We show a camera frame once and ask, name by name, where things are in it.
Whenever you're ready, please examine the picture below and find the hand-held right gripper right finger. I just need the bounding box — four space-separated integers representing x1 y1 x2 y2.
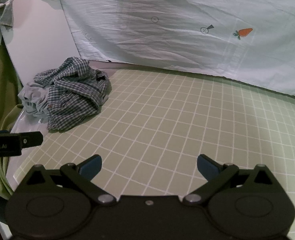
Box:
183 154 275 207

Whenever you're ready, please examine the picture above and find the grey-blue crumpled garment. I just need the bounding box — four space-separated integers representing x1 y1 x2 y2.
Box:
18 81 51 124

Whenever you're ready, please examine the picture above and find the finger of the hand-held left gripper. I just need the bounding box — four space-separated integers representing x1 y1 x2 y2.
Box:
19 131 43 149

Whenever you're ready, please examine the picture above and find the green grid mat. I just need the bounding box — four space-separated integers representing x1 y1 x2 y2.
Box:
14 67 295 220

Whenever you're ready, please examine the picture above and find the blue checked shirt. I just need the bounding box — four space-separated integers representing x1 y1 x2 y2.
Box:
34 57 110 132

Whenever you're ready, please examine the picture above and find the grey-green knotted cloth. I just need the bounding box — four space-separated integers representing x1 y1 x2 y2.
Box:
0 0 61 43

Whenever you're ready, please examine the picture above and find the carrot print pale sheet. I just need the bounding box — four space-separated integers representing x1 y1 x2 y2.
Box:
59 0 295 97

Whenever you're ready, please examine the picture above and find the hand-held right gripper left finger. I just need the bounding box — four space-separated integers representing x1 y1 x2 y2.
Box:
25 154 116 207

